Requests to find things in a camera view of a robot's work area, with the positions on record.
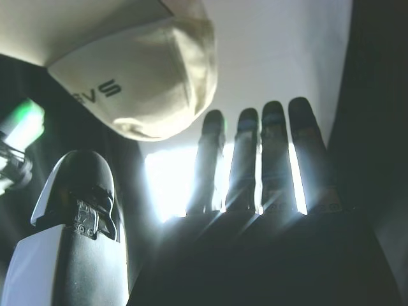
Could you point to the beige baseball cap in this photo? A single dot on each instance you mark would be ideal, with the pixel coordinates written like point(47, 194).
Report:
point(143, 79)

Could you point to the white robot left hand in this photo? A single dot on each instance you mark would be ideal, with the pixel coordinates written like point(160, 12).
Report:
point(255, 255)

